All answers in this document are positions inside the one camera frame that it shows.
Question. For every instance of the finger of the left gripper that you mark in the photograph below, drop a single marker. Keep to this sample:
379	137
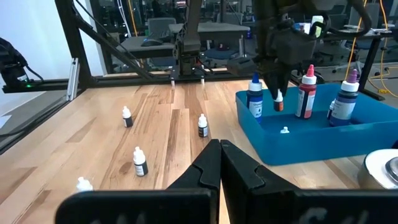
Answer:
283	81
272	82

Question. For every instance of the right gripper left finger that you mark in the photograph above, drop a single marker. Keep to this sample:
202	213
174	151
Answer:
205	174

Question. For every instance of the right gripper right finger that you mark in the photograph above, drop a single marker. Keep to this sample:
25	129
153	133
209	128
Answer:
239	174

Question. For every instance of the small orange food coloring bottle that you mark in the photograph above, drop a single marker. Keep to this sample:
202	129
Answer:
278	105

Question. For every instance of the large blue food coloring bottle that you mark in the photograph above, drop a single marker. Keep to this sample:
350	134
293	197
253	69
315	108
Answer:
255	102

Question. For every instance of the large red food coloring bottle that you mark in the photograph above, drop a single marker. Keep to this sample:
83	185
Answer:
306	96

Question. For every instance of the small dark food coloring bottle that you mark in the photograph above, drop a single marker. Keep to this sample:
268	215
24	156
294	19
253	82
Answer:
330	107
203	129

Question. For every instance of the small green food coloring bottle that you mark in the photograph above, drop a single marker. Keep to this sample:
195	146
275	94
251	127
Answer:
284	130
140	166

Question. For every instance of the large purple food coloring bottle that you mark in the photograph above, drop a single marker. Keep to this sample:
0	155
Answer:
343	105

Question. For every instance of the small red food coloring bottle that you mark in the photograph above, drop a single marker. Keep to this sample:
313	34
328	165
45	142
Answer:
127	119

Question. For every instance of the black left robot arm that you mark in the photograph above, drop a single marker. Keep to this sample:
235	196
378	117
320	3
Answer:
189	37

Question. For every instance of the blue office chair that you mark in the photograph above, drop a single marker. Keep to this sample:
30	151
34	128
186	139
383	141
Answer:
220	53

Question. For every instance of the blue plastic bin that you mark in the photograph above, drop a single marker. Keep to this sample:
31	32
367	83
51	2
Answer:
311	146

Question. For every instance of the grey office desk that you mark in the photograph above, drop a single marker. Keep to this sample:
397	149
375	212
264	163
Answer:
146	46
217	29

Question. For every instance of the grey office chair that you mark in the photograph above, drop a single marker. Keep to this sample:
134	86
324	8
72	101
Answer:
161	25

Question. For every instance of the white shade silver table lamp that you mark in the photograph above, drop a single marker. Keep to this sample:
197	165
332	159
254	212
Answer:
373	168

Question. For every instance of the black computer mouse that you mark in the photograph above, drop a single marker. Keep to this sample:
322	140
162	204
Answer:
151	42

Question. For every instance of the silver frame bracket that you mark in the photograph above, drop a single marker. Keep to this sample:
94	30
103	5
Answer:
73	79

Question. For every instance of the black table-level camera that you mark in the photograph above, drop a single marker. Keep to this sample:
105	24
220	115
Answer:
12	68

